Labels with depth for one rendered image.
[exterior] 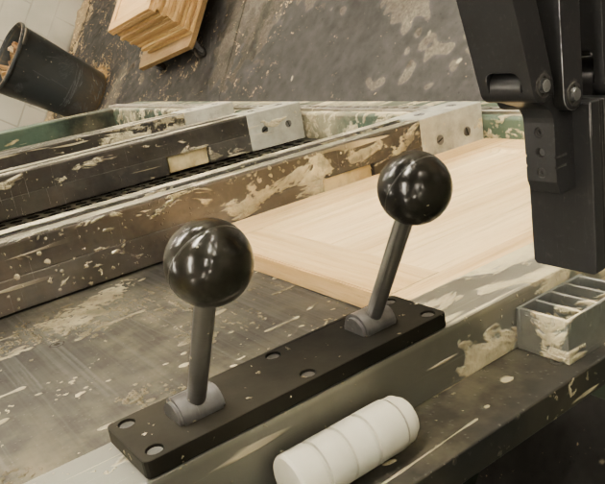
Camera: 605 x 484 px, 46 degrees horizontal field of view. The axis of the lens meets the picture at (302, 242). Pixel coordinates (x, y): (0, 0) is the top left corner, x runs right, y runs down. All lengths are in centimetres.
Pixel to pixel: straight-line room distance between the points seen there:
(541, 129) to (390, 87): 248
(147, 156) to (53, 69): 394
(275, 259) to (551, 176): 42
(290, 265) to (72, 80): 464
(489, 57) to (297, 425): 21
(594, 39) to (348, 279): 35
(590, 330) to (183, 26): 371
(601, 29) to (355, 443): 22
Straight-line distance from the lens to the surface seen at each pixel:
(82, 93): 527
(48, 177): 122
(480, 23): 27
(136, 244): 78
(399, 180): 35
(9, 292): 75
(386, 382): 42
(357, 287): 58
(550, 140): 29
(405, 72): 275
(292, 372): 40
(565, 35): 29
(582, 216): 31
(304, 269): 64
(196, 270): 29
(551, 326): 48
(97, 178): 124
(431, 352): 44
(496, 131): 109
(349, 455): 37
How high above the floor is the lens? 168
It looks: 37 degrees down
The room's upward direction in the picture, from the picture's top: 67 degrees counter-clockwise
